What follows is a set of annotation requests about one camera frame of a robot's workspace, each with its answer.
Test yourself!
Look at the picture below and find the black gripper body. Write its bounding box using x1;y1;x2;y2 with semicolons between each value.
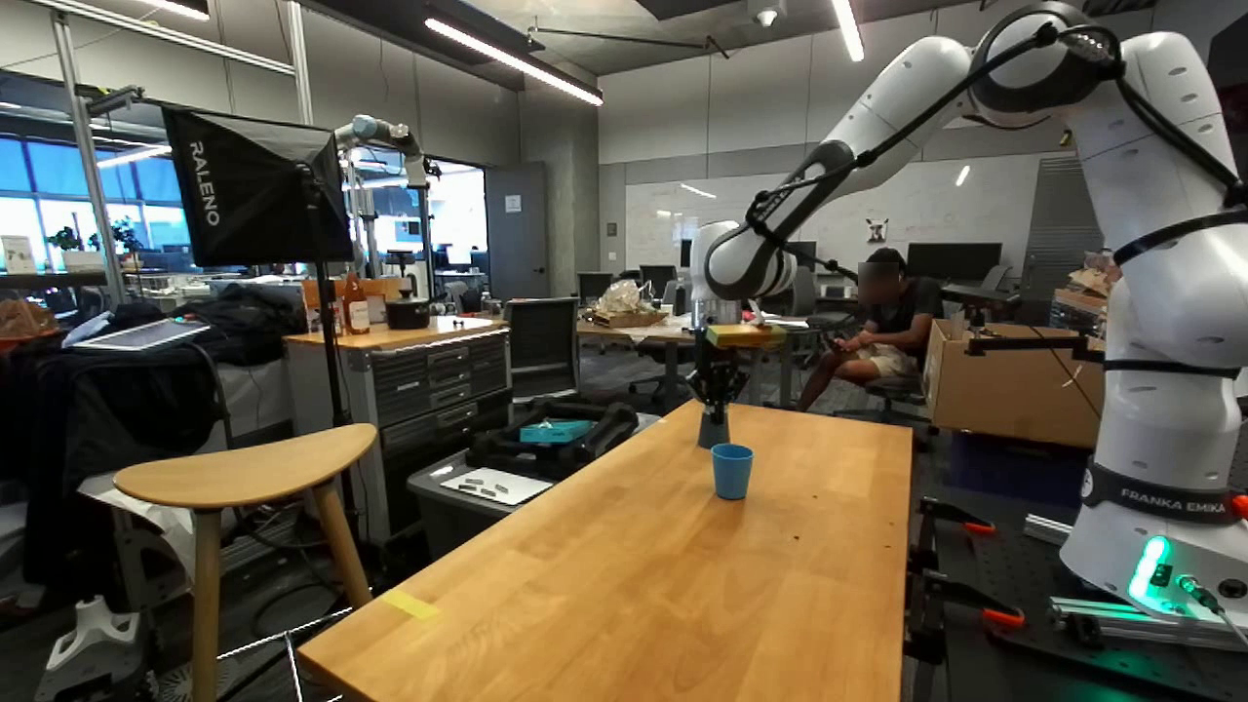
691;331;749;406

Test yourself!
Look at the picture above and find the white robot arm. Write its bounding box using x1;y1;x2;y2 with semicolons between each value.
704;0;1248;622

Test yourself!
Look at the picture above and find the dark blue upside-down cup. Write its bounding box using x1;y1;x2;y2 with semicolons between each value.
700;411;729;449

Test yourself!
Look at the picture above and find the light blue upright cup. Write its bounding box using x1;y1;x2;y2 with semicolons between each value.
709;444;755;501

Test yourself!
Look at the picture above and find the seated person in black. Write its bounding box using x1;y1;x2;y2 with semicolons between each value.
796;251;941;411

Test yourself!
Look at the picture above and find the cardboard box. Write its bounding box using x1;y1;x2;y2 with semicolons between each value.
924;320;1103;449

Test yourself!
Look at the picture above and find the grey drawer cabinet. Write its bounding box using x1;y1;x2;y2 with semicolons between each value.
285;318;512;548

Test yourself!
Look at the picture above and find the yellow tape strip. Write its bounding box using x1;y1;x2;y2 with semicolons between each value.
383;589;436;622

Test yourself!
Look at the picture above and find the black softbox light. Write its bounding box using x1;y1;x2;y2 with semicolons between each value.
162;107;354;264

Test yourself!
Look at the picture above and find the wooden stool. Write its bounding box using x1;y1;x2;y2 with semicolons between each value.
115;422;379;702

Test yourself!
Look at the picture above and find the orange-handled black clamp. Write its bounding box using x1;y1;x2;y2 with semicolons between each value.
904;568;1028;658
918;494;998;548

